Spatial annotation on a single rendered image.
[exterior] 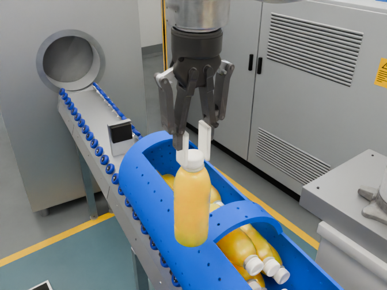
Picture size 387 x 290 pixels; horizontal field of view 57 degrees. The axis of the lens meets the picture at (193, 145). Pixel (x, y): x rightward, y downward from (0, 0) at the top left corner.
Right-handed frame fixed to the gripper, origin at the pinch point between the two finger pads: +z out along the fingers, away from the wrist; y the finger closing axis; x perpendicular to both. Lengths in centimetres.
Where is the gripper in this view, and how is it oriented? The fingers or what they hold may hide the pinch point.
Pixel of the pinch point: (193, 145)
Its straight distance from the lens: 61.5
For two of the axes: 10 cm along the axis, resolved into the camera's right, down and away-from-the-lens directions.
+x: 5.2, 4.7, -7.1
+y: -8.5, 2.6, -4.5
